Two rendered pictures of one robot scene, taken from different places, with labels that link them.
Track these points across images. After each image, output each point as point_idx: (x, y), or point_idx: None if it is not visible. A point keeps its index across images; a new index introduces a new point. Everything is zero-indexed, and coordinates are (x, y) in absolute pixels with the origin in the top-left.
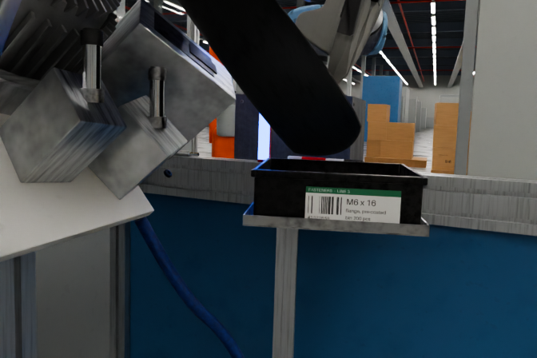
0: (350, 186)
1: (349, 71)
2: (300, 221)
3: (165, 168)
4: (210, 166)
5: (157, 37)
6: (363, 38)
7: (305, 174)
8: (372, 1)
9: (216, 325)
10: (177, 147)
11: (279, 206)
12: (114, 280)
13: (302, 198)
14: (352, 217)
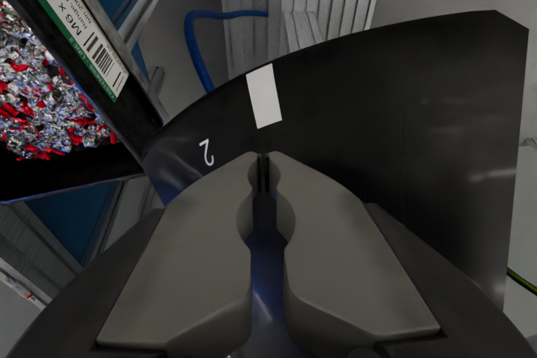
0: (65, 41)
1: (251, 156)
2: (139, 76)
3: (50, 276)
4: (11, 252)
5: None
6: (209, 214)
7: (112, 115)
8: (175, 353)
9: (210, 81)
10: None
11: (143, 113)
12: (119, 198)
13: (121, 96)
14: (83, 12)
